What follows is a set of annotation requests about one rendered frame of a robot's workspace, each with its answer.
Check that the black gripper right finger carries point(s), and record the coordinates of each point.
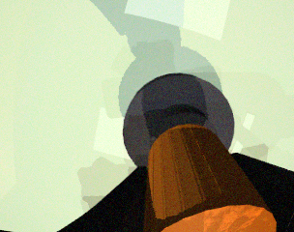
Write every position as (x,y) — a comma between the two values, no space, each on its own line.
(276,186)

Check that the orange cylindrical knob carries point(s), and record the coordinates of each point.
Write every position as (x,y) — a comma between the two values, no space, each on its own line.
(194,185)

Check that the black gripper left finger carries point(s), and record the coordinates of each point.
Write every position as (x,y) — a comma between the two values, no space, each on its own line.
(121,210)

